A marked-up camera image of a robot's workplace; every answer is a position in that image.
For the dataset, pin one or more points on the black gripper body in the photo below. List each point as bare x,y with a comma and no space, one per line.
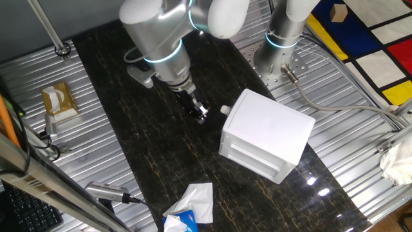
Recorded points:
190,101

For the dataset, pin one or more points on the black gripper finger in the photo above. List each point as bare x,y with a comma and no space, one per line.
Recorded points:
202,111
194,114

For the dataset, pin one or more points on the white drawer with knob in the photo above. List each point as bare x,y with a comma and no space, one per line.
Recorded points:
225,110

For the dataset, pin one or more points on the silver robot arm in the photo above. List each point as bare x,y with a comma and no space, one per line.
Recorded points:
161,32

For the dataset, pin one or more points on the white drawer cabinet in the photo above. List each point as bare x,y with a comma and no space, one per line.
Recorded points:
270,125

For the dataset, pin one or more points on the black marble pattern mat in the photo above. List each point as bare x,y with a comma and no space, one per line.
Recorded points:
180,154

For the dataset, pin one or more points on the white flat tissue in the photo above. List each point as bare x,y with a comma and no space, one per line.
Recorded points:
199,199

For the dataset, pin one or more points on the blue tissue pack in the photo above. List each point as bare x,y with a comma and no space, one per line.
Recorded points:
190,220

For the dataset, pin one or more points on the white crumpled tissue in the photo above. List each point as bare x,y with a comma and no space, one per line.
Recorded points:
174,224

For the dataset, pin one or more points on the yellow tissue box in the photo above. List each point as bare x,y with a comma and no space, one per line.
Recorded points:
66,100

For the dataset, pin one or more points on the metal stand pole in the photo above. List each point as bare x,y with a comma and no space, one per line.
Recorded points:
48,27

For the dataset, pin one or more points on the wooden cube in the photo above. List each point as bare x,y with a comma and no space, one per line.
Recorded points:
338,13

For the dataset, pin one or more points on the colourful squares floor mat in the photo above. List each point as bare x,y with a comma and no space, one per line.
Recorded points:
354,32

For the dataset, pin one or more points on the orange pole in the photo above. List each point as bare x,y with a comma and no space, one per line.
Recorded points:
8,124

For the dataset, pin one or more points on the black keyboard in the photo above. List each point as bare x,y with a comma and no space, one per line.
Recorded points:
32,212

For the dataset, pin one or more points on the white crumpled cloth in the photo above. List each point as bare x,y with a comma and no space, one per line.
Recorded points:
399,164

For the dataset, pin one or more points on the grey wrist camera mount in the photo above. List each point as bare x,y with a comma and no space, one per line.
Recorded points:
141,75

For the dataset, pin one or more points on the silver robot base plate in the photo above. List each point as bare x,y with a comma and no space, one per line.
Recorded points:
249,54

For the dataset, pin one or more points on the silver depth camera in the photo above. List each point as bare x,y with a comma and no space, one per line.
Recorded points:
106,190

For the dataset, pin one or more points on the small silver camera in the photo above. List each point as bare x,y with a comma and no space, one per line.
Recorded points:
51,127

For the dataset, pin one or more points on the aluminium frame bar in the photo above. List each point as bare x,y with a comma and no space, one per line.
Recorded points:
38,183

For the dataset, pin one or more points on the aluminium frame rail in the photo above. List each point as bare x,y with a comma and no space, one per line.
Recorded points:
397,137

